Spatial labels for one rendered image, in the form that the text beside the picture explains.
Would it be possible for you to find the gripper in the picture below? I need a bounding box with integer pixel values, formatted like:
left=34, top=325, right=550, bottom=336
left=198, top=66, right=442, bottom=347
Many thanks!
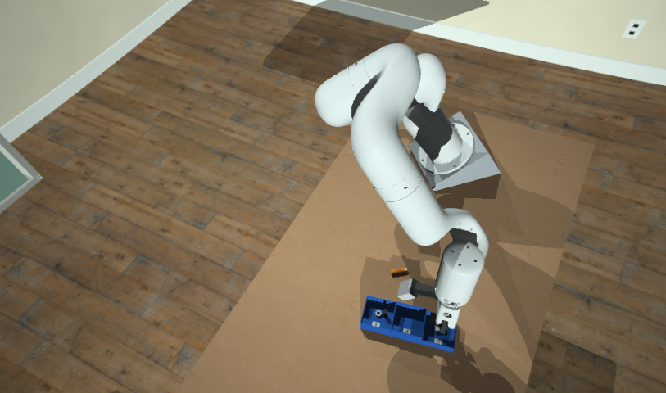
left=435, top=300, right=461, bottom=334

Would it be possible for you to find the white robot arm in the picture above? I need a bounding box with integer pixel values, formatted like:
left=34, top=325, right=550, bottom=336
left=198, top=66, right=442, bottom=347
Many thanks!
left=315, top=43, right=489, bottom=308

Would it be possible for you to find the blue open-top bin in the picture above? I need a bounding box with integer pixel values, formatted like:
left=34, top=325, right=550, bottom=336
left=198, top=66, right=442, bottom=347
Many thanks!
left=360, top=296, right=457, bottom=353

